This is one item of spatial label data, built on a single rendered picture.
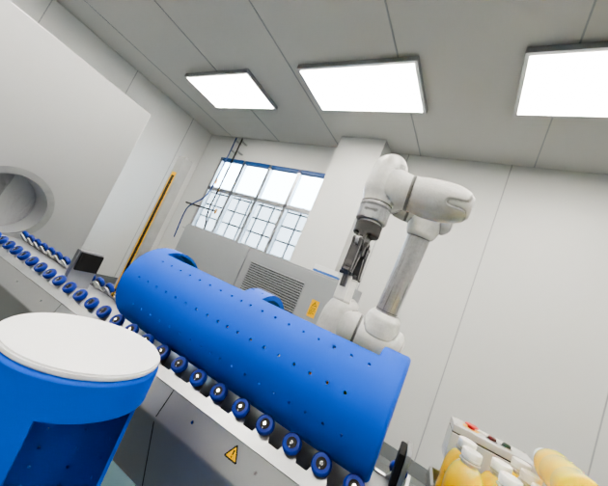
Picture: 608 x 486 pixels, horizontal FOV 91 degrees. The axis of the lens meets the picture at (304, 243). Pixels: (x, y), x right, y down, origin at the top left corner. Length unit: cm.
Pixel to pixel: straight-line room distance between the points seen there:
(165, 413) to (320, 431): 42
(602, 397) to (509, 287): 105
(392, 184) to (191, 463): 85
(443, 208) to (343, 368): 47
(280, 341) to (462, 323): 293
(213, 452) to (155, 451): 19
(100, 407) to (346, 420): 44
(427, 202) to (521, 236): 296
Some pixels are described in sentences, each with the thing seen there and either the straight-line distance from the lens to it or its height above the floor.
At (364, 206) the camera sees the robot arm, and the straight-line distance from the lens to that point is 85.
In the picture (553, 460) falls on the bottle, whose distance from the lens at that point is 90.
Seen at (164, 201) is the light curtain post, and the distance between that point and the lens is 181.
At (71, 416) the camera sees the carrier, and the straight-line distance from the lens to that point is 65.
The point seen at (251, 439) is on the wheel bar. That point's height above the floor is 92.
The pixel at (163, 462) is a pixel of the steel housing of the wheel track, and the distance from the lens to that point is 100.
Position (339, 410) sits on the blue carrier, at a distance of 71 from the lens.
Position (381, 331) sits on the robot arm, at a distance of 139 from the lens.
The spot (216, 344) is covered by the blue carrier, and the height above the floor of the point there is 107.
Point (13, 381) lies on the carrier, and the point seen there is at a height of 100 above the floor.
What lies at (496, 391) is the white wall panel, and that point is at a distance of 355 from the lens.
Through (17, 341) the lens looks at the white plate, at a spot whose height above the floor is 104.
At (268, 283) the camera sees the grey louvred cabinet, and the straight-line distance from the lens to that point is 279.
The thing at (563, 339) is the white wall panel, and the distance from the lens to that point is 362.
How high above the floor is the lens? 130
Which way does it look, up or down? 7 degrees up
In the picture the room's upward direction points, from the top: 23 degrees clockwise
